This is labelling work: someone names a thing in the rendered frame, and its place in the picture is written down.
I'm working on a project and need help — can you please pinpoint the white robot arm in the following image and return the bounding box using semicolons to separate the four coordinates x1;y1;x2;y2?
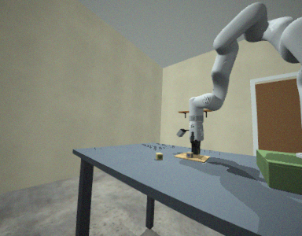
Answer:
189;2;302;121

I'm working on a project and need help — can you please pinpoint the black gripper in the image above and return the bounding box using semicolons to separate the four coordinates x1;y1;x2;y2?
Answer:
189;121;204;155

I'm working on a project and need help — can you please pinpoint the beige flat mat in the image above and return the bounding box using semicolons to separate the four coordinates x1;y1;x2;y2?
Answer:
174;153;210;163

